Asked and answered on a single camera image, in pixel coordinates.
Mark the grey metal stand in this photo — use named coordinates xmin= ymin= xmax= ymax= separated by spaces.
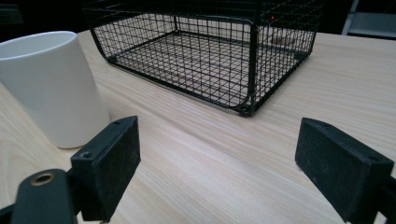
xmin=341 ymin=0 xmax=396 ymax=40

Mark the black wire mesh basket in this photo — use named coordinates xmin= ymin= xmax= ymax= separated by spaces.
xmin=81 ymin=0 xmax=325 ymax=118

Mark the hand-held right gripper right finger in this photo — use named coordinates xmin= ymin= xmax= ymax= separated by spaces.
xmin=294 ymin=117 xmax=396 ymax=224

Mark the white cup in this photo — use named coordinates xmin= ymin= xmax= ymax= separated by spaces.
xmin=0 ymin=30 xmax=111 ymax=149

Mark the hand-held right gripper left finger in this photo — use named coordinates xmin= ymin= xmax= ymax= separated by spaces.
xmin=70 ymin=115 xmax=142 ymax=223

